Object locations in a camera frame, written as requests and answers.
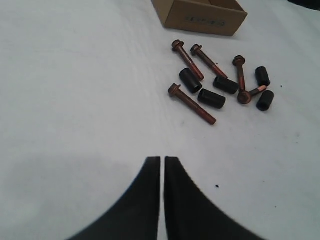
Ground black cylindrical sleeve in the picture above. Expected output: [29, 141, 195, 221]
[178, 67, 203, 95]
[254, 66, 271, 87]
[256, 90, 275, 112]
[213, 75, 239, 96]
[197, 88, 227, 110]

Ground copper flanged bolt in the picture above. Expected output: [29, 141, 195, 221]
[171, 39, 205, 82]
[236, 85, 268, 105]
[190, 44, 229, 80]
[232, 55, 247, 93]
[167, 83, 218, 127]

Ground brown cardboard box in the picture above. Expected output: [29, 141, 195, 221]
[151, 0, 249, 39]

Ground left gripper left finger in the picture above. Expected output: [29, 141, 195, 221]
[66, 156, 161, 240]

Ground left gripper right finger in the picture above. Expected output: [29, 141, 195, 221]
[163, 156, 267, 240]

